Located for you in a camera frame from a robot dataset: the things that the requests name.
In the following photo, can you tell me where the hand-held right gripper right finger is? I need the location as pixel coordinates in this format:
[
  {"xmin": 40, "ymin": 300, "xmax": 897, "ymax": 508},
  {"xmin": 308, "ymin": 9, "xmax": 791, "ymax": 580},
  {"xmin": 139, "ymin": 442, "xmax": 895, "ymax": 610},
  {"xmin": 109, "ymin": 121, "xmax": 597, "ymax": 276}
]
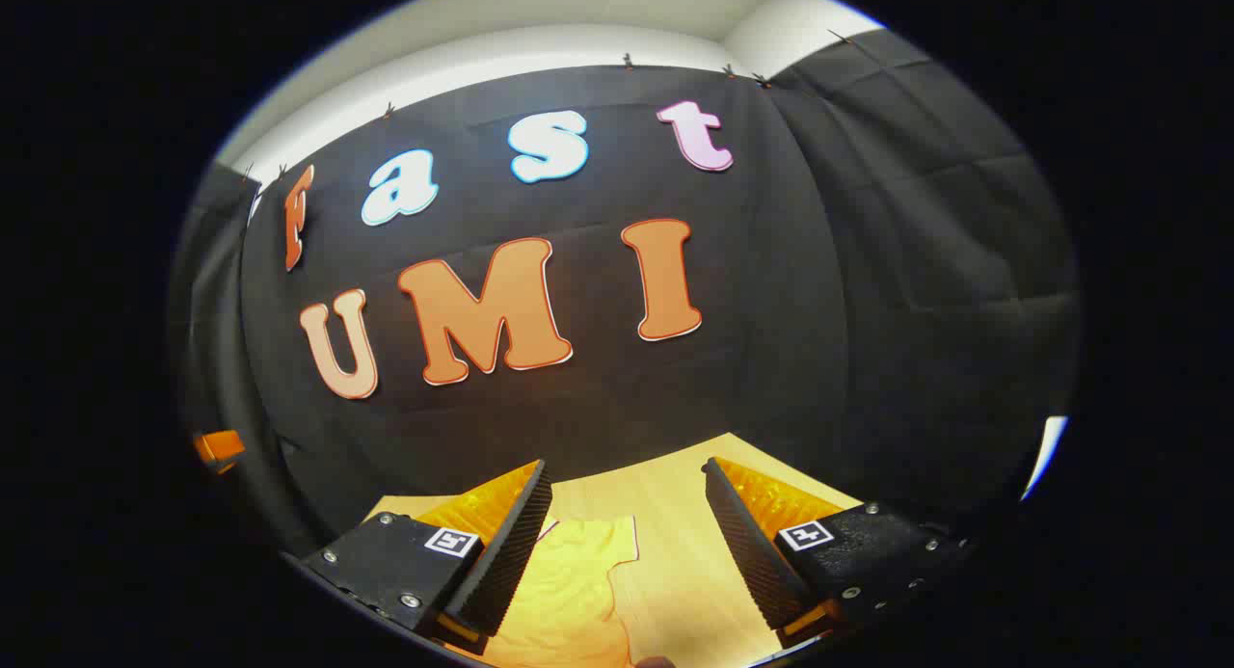
[{"xmin": 701, "ymin": 456, "xmax": 971, "ymax": 651}]

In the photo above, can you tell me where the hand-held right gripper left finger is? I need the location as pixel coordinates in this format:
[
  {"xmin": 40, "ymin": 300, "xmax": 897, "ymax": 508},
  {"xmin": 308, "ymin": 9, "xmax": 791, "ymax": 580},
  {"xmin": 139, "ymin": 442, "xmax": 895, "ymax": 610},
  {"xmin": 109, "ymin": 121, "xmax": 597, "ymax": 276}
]
[{"xmin": 302, "ymin": 459, "xmax": 554, "ymax": 655}]

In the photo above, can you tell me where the orange T-shirt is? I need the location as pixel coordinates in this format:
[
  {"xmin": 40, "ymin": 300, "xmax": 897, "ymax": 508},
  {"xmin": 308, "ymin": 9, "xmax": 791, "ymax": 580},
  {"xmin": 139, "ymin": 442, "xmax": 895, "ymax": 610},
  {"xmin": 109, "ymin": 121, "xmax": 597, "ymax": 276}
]
[{"xmin": 463, "ymin": 516, "xmax": 640, "ymax": 668}]

